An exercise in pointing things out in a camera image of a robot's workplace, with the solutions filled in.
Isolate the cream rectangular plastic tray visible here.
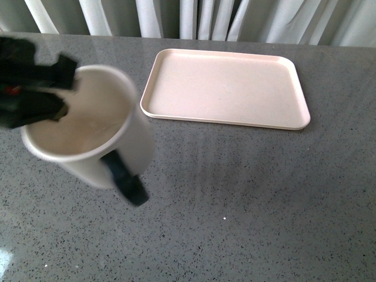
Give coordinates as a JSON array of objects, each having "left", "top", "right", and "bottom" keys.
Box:
[{"left": 140, "top": 49, "right": 311, "bottom": 130}]

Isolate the white smiley mug black handle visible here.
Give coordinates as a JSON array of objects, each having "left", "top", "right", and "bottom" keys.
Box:
[{"left": 21, "top": 65, "right": 155, "bottom": 206}]

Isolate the white pleated curtain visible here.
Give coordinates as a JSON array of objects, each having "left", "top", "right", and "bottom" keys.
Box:
[{"left": 1, "top": 0, "right": 375, "bottom": 48}]

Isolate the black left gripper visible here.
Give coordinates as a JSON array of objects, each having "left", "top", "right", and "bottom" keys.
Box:
[{"left": 1, "top": 37, "right": 78, "bottom": 129}]

